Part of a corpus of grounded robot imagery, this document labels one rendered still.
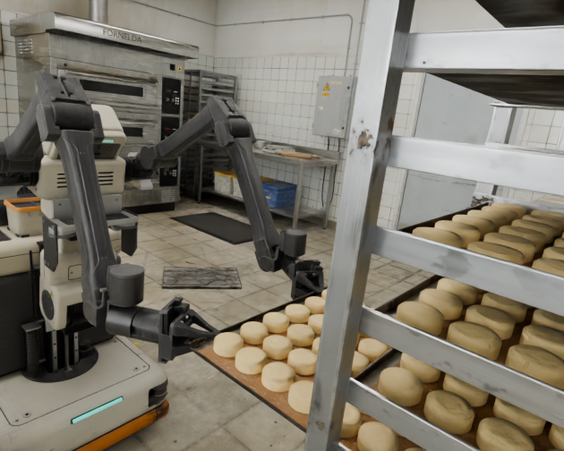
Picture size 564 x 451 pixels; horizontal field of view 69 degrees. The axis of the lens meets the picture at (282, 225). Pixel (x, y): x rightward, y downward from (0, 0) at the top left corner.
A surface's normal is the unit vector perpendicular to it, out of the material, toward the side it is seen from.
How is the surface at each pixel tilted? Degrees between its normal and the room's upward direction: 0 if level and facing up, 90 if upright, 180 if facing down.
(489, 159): 90
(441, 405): 0
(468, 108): 90
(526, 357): 0
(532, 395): 90
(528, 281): 90
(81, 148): 62
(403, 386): 0
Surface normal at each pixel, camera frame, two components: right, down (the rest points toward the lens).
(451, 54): -0.66, 0.13
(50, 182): 0.72, 0.39
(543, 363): 0.11, -0.96
